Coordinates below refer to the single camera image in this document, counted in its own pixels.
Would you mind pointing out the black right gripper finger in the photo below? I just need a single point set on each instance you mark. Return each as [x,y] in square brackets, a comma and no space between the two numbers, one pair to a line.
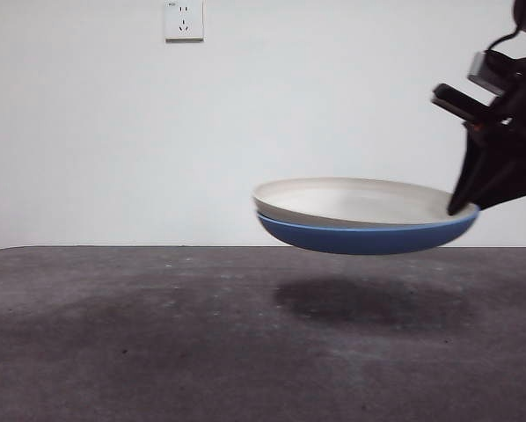
[467,176]
[518,176]

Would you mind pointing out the blue round plate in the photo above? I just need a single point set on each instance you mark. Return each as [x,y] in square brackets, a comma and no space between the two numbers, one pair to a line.
[355,239]

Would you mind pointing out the white round plate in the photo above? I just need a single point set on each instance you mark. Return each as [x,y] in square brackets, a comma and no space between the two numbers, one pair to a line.
[333,198]

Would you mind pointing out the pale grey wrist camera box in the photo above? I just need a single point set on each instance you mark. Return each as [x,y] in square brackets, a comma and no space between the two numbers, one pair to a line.
[480,72]

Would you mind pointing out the white wall power socket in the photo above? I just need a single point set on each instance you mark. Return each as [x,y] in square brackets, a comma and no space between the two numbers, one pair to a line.
[184,22]

